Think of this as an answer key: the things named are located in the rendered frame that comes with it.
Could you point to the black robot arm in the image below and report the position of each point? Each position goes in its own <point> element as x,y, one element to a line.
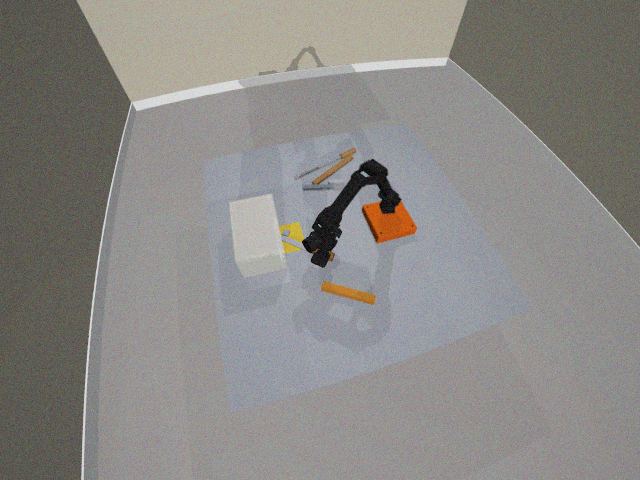
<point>331,216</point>

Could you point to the grey metal rod with wooden handle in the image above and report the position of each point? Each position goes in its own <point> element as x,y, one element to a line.
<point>343,155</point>

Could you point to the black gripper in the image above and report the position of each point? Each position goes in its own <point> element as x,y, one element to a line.
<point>322,256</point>

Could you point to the wooden bar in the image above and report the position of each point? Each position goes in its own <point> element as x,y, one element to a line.
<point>332,170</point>

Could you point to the orange bar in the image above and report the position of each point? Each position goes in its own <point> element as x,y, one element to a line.
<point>347,292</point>

